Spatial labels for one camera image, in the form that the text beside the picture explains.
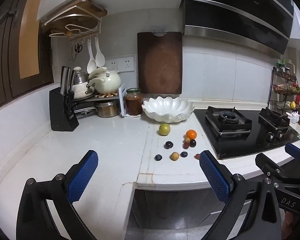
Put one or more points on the brown wooden cutting board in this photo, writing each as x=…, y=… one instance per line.
x=160, y=62

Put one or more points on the blueberry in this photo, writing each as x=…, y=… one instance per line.
x=158, y=157
x=184, y=154

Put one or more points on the grey lower cabinet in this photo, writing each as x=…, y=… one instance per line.
x=170, y=212

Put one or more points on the dark purple grape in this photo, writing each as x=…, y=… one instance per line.
x=192, y=143
x=168, y=144

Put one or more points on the brown window frame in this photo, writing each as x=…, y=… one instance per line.
x=5, y=55

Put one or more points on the cream enamel pot with lid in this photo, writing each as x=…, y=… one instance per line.
x=107, y=81

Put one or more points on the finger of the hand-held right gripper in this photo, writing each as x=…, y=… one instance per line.
x=293, y=151
x=263, y=163

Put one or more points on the white condiment container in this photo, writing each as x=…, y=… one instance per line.
x=293, y=117

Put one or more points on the steel pot with knob lid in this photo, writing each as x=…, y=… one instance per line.
x=80, y=77

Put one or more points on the white pot rack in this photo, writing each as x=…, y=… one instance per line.
x=122, y=100

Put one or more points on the white plastic jug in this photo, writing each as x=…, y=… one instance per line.
x=290, y=66

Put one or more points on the red grape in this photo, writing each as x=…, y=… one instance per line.
x=185, y=145

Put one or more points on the wooden trivet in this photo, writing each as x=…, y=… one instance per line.
x=106, y=95

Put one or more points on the clear wall hook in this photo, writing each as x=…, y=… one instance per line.
x=160, y=30

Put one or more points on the black kitchen scissors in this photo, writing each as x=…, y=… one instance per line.
x=77, y=48

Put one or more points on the white scalloped bowl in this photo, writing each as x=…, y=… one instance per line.
x=168, y=111

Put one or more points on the black glass gas stove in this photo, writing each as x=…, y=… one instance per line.
x=240, y=142

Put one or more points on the silver stove knob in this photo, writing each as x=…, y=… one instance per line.
x=271, y=136
x=280, y=135

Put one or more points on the brown longan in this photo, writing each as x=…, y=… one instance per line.
x=174, y=156

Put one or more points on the black range hood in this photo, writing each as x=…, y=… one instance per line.
x=235, y=15

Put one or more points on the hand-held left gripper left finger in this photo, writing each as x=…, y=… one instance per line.
x=83, y=175

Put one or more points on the white wall socket panel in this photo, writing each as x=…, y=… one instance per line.
x=120, y=64

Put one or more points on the white rice paddle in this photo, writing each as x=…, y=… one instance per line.
x=99, y=57

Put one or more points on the glass sauce jar green lid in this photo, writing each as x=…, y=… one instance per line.
x=134, y=103

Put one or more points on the white ladle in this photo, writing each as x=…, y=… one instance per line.
x=91, y=62

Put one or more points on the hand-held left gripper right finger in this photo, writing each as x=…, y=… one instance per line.
x=213, y=175

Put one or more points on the small yellow grape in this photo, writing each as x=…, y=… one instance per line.
x=187, y=140

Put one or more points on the small steel pot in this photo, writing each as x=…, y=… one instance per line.
x=107, y=108

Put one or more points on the green plum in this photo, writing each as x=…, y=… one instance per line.
x=164, y=129

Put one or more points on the black burner grate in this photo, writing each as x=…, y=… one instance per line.
x=227, y=121
x=273, y=117

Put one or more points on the wooden board in wall rack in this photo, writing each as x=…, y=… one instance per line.
x=90, y=10

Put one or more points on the black knife block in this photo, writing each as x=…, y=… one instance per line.
x=61, y=112

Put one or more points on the mandarin orange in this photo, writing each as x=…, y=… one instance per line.
x=191, y=134

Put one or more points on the red cherry tomato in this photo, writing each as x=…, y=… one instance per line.
x=197, y=156

